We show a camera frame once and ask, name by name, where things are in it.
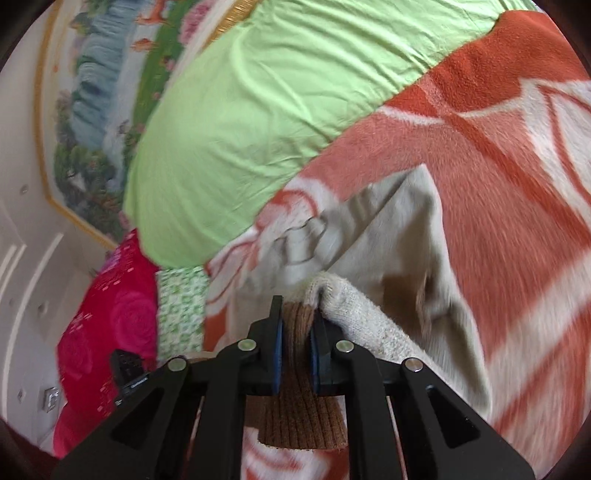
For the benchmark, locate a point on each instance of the gold framed picture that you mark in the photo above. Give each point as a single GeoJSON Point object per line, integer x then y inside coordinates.
{"type": "Point", "coordinates": [233, 14]}

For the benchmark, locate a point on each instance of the orange and white floral blanket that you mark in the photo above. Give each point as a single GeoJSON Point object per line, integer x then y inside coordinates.
{"type": "Point", "coordinates": [508, 184]}

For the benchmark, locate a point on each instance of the light green bedsheet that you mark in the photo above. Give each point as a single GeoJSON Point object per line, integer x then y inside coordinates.
{"type": "Point", "coordinates": [258, 138]}

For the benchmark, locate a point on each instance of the red rose print pillow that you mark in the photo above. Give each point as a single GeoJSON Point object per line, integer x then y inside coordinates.
{"type": "Point", "coordinates": [106, 323]}

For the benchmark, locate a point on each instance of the landscape wall painting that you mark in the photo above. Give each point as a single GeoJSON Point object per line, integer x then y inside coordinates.
{"type": "Point", "coordinates": [92, 115]}

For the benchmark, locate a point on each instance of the green and white checkered pillow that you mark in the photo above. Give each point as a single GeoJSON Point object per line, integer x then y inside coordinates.
{"type": "Point", "coordinates": [180, 309]}

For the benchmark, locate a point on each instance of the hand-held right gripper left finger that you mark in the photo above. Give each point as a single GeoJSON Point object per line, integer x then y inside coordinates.
{"type": "Point", "coordinates": [278, 355]}

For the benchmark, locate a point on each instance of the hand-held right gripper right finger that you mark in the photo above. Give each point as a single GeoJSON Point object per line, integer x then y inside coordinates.
{"type": "Point", "coordinates": [315, 360]}

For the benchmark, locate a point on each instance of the light knit sweater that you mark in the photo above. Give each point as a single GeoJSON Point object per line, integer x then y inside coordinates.
{"type": "Point", "coordinates": [392, 240]}

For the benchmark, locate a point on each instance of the wall socket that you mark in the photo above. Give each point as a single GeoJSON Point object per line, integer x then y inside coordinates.
{"type": "Point", "coordinates": [50, 399]}

